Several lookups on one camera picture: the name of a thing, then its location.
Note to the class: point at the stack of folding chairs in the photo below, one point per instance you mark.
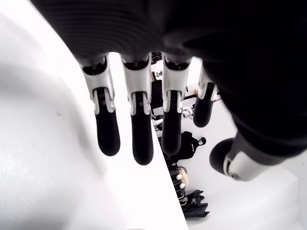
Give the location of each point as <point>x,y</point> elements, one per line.
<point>174,170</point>

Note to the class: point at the cream plush toy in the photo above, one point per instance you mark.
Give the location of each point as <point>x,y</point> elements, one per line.
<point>184,175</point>

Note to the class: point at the black folded umbrellas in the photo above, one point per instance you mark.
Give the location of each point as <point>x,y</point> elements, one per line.
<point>196,203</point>

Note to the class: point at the black cabinet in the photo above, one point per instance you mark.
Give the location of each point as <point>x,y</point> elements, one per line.
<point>157,93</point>

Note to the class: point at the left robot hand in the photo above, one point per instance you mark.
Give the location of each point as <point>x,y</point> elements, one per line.
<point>216,36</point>

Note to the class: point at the black backpack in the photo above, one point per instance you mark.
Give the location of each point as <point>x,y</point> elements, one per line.
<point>189,143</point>

